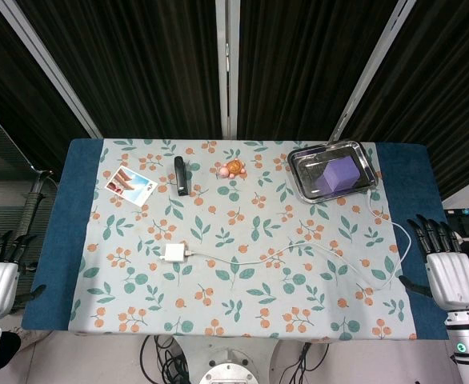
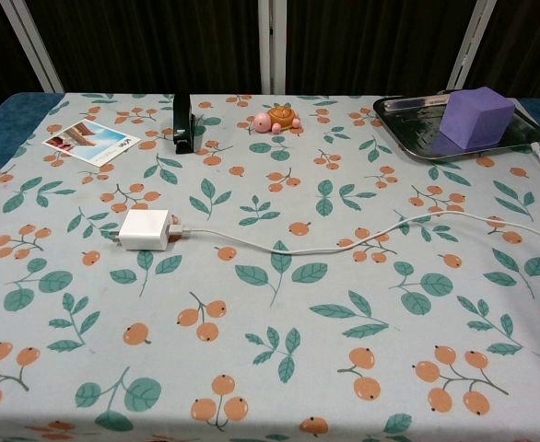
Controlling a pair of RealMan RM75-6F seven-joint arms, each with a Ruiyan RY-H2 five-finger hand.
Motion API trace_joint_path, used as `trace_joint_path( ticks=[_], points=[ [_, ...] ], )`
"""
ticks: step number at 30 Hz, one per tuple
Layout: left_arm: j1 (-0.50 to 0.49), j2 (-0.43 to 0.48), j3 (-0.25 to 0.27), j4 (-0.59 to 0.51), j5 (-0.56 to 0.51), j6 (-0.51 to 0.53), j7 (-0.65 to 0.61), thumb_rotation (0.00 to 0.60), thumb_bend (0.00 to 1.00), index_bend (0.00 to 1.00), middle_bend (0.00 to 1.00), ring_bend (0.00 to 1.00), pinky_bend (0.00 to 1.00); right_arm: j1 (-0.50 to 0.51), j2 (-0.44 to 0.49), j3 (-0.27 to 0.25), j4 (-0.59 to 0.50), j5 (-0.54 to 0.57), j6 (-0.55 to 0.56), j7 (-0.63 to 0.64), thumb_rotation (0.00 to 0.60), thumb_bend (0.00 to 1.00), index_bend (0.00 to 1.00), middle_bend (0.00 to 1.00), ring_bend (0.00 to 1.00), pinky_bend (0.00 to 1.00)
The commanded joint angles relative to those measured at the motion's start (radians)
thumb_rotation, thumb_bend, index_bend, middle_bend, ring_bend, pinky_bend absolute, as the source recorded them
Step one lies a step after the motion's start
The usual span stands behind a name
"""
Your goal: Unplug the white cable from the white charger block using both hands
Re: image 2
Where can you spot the photo postcard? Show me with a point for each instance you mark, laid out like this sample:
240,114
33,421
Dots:
90,142

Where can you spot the pink and orange turtle toy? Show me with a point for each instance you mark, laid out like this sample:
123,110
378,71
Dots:
279,117

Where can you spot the dark curtain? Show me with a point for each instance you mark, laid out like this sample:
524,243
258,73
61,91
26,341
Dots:
159,46

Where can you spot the floral fruit-print tablecloth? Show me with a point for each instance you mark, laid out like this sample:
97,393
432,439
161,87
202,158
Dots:
270,299

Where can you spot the metal tray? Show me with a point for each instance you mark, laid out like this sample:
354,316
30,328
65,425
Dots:
403,124

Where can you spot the white charger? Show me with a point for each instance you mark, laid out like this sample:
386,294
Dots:
143,230

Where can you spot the purple foam block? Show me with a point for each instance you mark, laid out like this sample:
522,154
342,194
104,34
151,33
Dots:
473,119

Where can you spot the white frame post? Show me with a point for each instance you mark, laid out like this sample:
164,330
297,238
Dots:
35,46
472,46
270,46

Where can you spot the black phone stand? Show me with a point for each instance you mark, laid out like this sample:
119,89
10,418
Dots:
181,119

